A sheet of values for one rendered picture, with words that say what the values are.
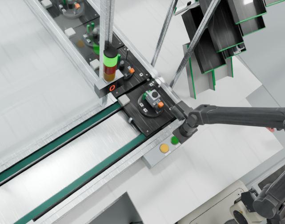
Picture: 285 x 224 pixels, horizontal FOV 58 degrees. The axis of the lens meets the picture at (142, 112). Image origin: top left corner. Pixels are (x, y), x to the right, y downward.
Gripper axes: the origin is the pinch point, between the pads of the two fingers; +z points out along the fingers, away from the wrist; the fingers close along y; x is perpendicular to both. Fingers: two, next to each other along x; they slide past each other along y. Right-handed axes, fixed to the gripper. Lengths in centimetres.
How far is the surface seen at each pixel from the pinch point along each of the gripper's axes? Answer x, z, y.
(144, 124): -16.2, 4.9, 7.5
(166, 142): -3.0, 6.3, 3.8
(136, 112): -23.9, 4.6, 6.8
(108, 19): -34, -54, 18
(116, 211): 4, 103, 34
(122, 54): -55, 4, -9
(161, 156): 1.0, 6.4, 10.8
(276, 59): -12, 103, -203
